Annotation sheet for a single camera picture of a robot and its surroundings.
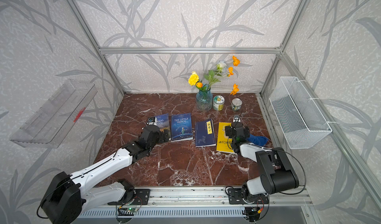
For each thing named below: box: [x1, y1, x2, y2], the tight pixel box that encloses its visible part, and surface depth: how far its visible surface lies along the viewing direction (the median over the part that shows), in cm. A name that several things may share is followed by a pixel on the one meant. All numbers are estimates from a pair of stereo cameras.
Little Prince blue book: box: [171, 112, 193, 141], surface depth 101 cm
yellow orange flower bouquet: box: [188, 55, 241, 96], surface depth 95 cm
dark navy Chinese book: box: [194, 118, 216, 148], surface depth 98 cm
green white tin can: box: [212, 95, 225, 112], surface depth 108 cm
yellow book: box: [216, 121, 236, 154], surface depth 93 cm
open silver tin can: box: [231, 97, 243, 111], surface depth 110 cm
